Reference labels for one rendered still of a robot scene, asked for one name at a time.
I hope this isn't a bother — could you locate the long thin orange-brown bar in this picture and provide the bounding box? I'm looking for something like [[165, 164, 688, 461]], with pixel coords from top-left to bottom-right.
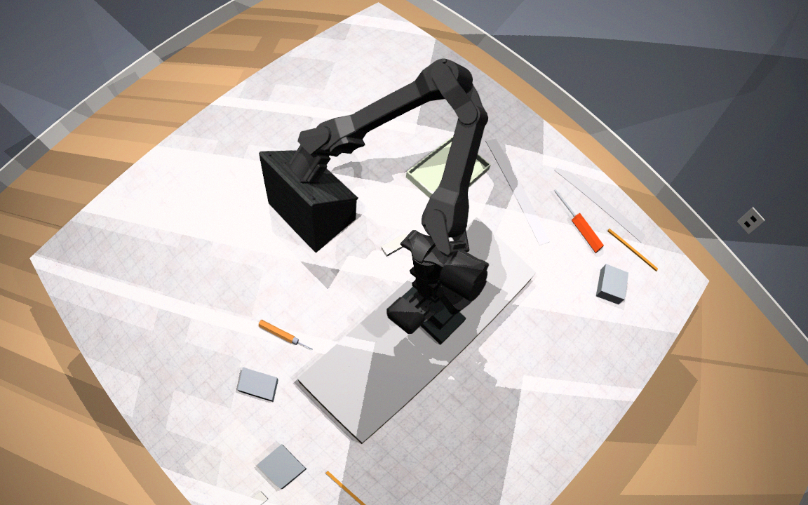
[[326, 471, 366, 505], [607, 229, 658, 271]]

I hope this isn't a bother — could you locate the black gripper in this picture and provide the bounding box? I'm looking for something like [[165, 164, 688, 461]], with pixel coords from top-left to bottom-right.
[[386, 267, 440, 334]]

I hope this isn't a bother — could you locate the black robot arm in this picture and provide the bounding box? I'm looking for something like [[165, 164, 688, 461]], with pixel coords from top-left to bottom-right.
[[283, 58, 489, 315]]

